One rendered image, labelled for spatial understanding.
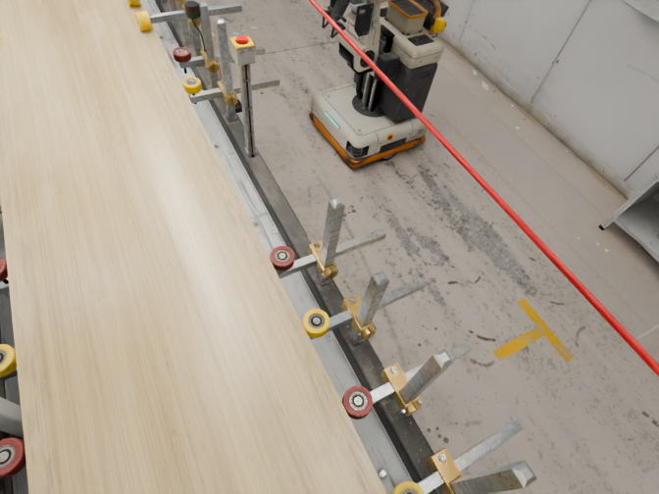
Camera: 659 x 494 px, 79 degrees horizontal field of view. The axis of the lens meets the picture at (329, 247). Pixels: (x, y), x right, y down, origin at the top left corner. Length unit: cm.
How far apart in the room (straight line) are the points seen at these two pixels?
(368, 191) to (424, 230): 47
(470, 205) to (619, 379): 131
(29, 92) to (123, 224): 84
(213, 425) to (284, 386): 20
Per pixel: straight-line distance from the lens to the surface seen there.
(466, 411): 222
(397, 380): 122
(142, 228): 143
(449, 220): 278
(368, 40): 254
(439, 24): 271
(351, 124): 281
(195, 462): 111
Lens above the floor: 199
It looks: 55 degrees down
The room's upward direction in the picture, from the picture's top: 10 degrees clockwise
